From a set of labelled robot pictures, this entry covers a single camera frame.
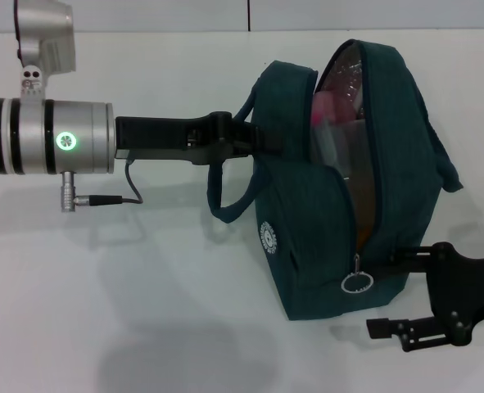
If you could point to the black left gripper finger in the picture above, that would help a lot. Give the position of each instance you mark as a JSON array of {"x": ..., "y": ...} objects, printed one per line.
[{"x": 266, "y": 141}]

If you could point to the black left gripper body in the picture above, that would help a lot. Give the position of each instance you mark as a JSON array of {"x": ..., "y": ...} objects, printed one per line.
[{"x": 155, "y": 135}]

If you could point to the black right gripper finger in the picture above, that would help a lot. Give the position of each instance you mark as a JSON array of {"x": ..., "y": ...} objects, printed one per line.
[
  {"x": 389, "y": 327},
  {"x": 409, "y": 258}
]

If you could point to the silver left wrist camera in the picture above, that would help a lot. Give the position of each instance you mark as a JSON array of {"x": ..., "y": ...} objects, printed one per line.
[{"x": 49, "y": 45}]

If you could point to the pink toy peach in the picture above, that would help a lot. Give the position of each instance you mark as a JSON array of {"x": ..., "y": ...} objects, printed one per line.
[{"x": 323, "y": 110}]

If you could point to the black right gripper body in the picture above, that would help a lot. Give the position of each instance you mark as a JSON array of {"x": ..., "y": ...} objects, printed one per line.
[{"x": 471, "y": 286}]

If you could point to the dark teal lunch bag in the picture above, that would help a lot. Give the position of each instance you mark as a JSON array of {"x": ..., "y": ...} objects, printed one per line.
[{"x": 307, "y": 245}]

